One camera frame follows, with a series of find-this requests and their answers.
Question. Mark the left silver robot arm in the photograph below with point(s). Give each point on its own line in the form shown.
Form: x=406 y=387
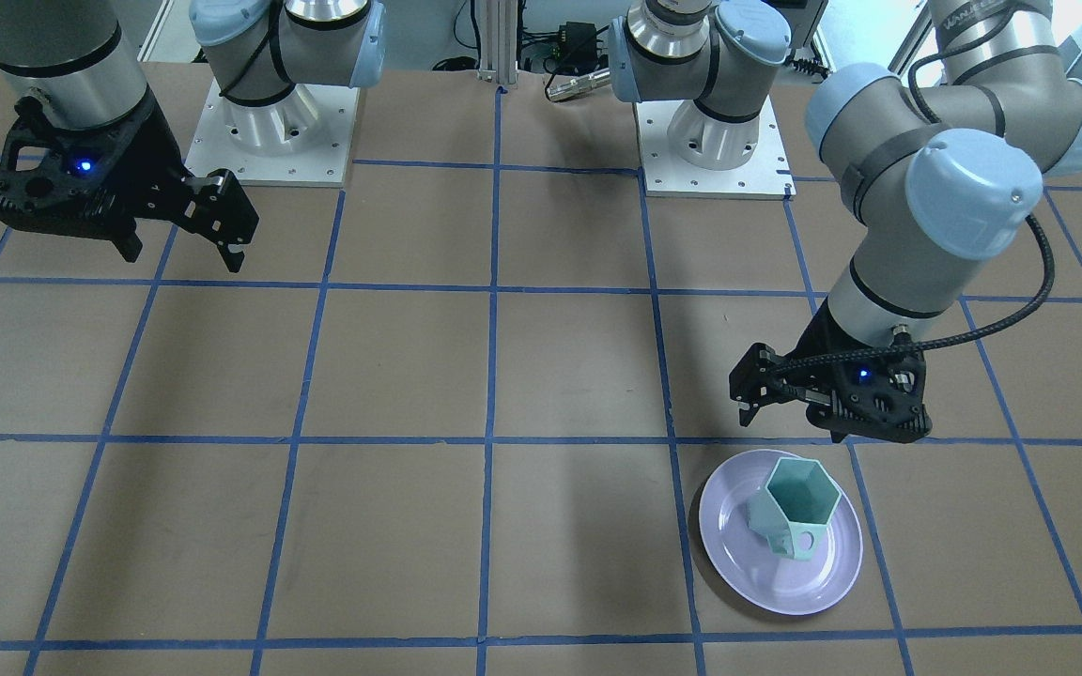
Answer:
x=941 y=177

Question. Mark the lilac plate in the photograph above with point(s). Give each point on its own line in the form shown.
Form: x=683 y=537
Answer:
x=745 y=562

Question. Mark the mint green faceted cup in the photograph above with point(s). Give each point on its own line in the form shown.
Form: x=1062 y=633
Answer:
x=793 y=506

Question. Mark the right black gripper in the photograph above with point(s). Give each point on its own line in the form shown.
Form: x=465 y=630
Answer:
x=143 y=165

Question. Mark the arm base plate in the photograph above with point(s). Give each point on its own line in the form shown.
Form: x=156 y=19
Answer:
x=685 y=154
x=302 y=141

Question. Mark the aluminium frame post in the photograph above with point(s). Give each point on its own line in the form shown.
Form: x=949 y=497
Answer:
x=497 y=39

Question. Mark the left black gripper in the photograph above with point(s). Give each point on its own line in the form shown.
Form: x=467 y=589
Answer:
x=817 y=344

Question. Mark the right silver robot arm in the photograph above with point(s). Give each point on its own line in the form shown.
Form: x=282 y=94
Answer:
x=73 y=57

